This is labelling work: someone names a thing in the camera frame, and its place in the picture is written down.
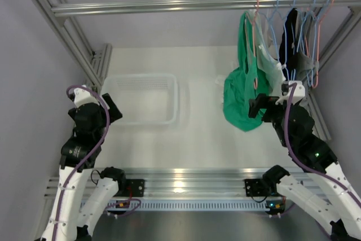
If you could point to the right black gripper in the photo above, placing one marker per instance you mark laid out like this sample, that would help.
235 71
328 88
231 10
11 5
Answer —
255 104

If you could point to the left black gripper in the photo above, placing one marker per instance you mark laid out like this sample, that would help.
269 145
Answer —
114 112

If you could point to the pink hanger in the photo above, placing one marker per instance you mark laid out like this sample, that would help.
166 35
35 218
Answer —
253 23
310 15

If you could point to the green tank top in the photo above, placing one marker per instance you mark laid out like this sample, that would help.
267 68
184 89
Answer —
245 82

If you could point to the white tank top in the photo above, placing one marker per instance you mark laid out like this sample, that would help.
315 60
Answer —
266 59

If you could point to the light blue hanger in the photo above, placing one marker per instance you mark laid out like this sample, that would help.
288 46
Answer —
272 21

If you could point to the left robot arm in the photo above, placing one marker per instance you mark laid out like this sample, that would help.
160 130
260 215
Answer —
69 219

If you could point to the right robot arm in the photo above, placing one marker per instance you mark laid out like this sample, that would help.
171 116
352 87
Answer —
333 204

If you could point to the blue hanger with grey top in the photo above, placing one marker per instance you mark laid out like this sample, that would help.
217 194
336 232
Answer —
304 43

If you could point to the black tank top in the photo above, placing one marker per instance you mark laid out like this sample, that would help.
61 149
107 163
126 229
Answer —
290 43

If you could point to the grey tank top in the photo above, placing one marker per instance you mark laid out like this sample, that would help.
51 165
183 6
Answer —
307 49

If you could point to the rightmost blue hanger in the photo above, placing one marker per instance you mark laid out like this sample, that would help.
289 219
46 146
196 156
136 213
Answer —
313 83

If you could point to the blue hanger with black top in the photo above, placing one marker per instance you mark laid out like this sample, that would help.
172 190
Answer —
287 40

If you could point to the white plastic basket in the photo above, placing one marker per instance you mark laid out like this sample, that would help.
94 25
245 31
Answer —
144 99

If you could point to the white cloth on table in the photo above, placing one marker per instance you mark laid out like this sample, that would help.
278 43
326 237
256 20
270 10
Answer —
220 80

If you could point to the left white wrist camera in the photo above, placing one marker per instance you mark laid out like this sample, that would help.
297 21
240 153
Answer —
81 95

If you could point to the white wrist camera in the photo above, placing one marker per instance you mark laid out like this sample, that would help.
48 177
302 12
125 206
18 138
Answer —
81 95
292 91

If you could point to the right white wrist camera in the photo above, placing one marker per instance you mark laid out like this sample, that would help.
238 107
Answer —
292 91

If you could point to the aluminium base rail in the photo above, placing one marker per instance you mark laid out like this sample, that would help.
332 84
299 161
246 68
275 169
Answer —
203 183

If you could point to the slotted cable duct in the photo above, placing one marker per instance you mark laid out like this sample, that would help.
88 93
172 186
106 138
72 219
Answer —
194 205

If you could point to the aluminium hanging rail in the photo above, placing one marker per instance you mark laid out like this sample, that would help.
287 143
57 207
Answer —
153 6

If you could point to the left aluminium frame post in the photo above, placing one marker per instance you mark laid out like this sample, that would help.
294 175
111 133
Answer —
94 63

